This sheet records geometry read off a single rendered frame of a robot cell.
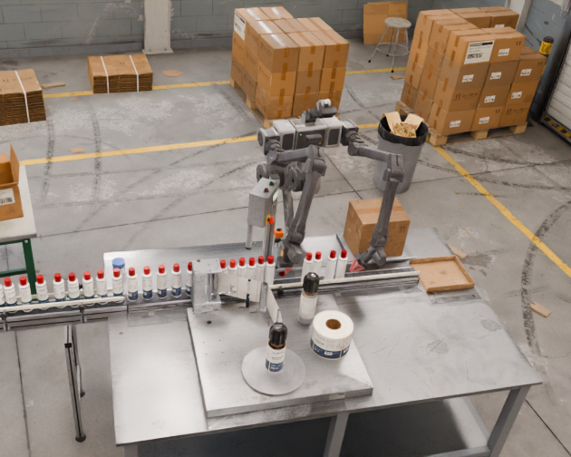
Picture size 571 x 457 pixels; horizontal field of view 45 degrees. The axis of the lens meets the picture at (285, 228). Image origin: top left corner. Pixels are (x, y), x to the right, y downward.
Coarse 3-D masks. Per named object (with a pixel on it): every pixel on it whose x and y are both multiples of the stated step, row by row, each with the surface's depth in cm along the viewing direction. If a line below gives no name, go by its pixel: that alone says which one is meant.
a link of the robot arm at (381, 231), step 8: (384, 176) 364; (392, 184) 364; (384, 192) 369; (392, 192) 366; (384, 200) 368; (392, 200) 368; (384, 208) 368; (384, 216) 369; (376, 224) 374; (384, 224) 371; (376, 232) 373; (384, 232) 372; (376, 240) 373; (384, 240) 374
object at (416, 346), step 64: (128, 256) 393; (192, 256) 399; (256, 256) 405; (128, 320) 352; (384, 320) 371; (448, 320) 375; (128, 384) 319; (192, 384) 323; (384, 384) 334; (448, 384) 338; (512, 384) 342
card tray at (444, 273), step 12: (420, 264) 413; (432, 264) 414; (444, 264) 415; (456, 264) 416; (420, 276) 404; (432, 276) 405; (444, 276) 406; (456, 276) 407; (468, 276) 404; (432, 288) 392; (444, 288) 394; (456, 288) 397
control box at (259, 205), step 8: (256, 184) 348; (264, 184) 349; (256, 192) 342; (272, 192) 345; (256, 200) 342; (264, 200) 341; (248, 208) 347; (256, 208) 345; (264, 208) 343; (248, 216) 350; (256, 216) 348; (264, 216) 346; (272, 216) 357; (256, 224) 350; (264, 224) 349
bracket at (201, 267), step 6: (210, 258) 349; (216, 258) 350; (192, 264) 345; (198, 264) 345; (204, 264) 345; (210, 264) 346; (216, 264) 346; (198, 270) 341; (204, 270) 341; (210, 270) 342; (216, 270) 342
